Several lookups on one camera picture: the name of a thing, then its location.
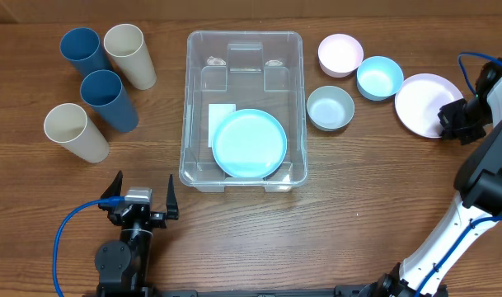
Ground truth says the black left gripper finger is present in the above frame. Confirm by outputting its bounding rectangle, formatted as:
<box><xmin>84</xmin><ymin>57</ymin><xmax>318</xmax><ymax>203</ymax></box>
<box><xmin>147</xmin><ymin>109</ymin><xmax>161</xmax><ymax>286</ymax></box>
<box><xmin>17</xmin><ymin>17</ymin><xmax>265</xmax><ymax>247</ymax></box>
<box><xmin>166</xmin><ymin>175</ymin><xmax>180</xmax><ymax>220</ymax></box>
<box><xmin>101</xmin><ymin>171</ymin><xmax>123</xmax><ymax>199</ymax></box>

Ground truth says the pink plate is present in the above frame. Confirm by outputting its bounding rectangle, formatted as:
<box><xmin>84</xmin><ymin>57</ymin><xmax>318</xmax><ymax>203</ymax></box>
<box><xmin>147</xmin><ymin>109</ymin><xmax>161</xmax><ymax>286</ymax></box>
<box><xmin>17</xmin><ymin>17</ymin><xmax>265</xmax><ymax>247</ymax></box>
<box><xmin>395</xmin><ymin>73</ymin><xmax>463</xmax><ymax>139</ymax></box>

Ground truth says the beige cup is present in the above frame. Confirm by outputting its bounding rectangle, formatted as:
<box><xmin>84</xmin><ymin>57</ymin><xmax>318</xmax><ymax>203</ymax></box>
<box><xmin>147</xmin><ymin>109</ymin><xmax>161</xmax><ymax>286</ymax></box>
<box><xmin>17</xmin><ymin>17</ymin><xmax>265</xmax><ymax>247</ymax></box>
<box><xmin>104</xmin><ymin>24</ymin><xmax>157</xmax><ymax>90</ymax></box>
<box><xmin>43</xmin><ymin>103</ymin><xmax>110</xmax><ymax>163</ymax></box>

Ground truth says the light blue bowl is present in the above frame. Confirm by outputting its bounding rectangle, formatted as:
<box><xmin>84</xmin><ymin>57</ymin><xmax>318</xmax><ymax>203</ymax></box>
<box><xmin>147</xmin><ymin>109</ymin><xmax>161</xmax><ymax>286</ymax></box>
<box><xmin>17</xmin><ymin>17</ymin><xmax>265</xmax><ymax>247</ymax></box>
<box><xmin>356</xmin><ymin>56</ymin><xmax>404</xmax><ymax>101</ymax></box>

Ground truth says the light blue plate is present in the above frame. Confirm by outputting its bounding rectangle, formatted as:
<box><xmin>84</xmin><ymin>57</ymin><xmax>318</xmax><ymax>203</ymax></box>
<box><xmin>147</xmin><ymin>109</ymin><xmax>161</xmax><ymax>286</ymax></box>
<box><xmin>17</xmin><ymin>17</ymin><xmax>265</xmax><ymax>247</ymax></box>
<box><xmin>212</xmin><ymin>109</ymin><xmax>288</xmax><ymax>178</ymax></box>

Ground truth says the grey bowl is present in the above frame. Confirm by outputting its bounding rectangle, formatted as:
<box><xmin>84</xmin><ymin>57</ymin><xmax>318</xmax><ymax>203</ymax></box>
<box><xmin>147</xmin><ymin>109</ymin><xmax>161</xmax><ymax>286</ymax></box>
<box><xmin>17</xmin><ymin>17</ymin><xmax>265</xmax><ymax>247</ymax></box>
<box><xmin>307</xmin><ymin>86</ymin><xmax>355</xmax><ymax>131</ymax></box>

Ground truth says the pink bowl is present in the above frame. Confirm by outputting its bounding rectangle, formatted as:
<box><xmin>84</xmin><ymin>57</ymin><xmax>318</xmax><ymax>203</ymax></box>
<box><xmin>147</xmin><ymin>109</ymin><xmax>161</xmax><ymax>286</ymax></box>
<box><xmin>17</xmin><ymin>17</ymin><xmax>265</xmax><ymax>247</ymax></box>
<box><xmin>317</xmin><ymin>34</ymin><xmax>364</xmax><ymax>78</ymax></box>

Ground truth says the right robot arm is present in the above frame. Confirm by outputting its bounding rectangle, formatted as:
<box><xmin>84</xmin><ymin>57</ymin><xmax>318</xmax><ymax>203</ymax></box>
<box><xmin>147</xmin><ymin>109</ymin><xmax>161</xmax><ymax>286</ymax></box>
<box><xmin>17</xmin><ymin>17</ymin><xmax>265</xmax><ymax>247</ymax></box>
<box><xmin>359</xmin><ymin>55</ymin><xmax>502</xmax><ymax>296</ymax></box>

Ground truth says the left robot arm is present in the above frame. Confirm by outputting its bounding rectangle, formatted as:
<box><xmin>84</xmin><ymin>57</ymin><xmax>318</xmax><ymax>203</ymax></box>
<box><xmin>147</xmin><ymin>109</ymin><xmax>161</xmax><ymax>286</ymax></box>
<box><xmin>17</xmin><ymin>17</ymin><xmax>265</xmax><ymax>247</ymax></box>
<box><xmin>95</xmin><ymin>172</ymin><xmax>179</xmax><ymax>296</ymax></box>

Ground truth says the near blue cup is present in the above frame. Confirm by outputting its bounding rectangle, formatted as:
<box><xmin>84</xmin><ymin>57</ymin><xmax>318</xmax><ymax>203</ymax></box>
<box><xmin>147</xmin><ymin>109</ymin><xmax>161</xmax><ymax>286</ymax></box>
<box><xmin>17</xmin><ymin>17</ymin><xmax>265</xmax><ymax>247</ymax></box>
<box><xmin>79</xmin><ymin>69</ymin><xmax>138</xmax><ymax>133</ymax></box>

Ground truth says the blue cup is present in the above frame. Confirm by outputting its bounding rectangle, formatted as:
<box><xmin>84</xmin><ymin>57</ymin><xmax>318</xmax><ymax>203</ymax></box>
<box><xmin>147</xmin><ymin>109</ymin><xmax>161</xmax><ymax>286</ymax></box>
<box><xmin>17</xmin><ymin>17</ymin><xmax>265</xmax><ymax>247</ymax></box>
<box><xmin>59</xmin><ymin>27</ymin><xmax>113</xmax><ymax>78</ymax></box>
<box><xmin>79</xmin><ymin>69</ymin><xmax>138</xmax><ymax>133</ymax></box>

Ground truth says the white label in bin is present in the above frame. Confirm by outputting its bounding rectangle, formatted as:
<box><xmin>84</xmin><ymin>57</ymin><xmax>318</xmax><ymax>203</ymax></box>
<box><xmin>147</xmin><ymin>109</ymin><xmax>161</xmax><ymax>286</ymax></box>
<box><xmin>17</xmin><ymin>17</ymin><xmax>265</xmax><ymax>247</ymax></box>
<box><xmin>208</xmin><ymin>103</ymin><xmax>236</xmax><ymax>148</ymax></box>

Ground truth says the far left blue cup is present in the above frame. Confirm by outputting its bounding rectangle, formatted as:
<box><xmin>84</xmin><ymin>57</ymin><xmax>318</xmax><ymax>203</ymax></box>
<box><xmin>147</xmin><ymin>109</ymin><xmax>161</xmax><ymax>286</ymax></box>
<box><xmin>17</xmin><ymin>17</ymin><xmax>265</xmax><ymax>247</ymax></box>
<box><xmin>59</xmin><ymin>27</ymin><xmax>113</xmax><ymax>78</ymax></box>

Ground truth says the clear plastic storage bin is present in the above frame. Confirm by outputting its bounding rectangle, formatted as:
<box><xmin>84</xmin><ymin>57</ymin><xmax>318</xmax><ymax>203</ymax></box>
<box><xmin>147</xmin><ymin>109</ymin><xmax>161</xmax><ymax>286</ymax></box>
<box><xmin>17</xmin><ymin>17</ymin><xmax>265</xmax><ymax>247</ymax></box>
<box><xmin>179</xmin><ymin>31</ymin><xmax>308</xmax><ymax>192</ymax></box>

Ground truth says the left blue cable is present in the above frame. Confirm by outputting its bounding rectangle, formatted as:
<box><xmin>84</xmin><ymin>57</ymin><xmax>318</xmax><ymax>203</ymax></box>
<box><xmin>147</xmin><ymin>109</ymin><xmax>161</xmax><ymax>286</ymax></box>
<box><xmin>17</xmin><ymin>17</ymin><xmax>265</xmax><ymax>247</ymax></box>
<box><xmin>52</xmin><ymin>196</ymin><xmax>126</xmax><ymax>297</ymax></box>

